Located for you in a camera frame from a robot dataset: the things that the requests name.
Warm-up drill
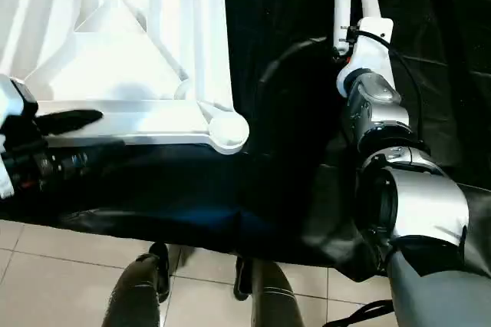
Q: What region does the white plastic table top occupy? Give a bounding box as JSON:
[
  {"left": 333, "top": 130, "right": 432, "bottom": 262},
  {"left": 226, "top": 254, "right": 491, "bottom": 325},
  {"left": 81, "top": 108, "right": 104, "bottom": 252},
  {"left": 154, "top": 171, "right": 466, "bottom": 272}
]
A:
[{"left": 0, "top": 0, "right": 251, "bottom": 156}]

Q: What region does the black work mat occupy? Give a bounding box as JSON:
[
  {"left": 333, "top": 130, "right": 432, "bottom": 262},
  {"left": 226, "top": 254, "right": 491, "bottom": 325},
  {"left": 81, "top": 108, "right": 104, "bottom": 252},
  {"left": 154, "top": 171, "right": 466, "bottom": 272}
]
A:
[{"left": 0, "top": 0, "right": 491, "bottom": 283}]

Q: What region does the grey robot leg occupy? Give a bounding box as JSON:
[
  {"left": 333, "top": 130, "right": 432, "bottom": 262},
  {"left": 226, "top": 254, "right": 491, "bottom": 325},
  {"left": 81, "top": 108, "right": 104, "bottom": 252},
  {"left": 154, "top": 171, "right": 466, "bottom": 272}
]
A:
[
  {"left": 101, "top": 242, "right": 172, "bottom": 327},
  {"left": 233, "top": 254, "right": 308, "bottom": 327}
]

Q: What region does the grey left robot leg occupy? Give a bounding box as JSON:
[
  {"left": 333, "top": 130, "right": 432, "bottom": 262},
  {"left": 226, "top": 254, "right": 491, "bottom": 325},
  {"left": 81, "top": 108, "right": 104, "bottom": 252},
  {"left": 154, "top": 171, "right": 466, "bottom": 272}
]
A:
[{"left": 101, "top": 242, "right": 172, "bottom": 327}]

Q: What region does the grey right robot leg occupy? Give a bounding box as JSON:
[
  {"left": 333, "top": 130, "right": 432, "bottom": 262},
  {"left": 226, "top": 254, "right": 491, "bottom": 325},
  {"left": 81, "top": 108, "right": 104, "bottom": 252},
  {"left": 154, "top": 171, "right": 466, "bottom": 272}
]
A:
[{"left": 233, "top": 254, "right": 308, "bottom": 327}]

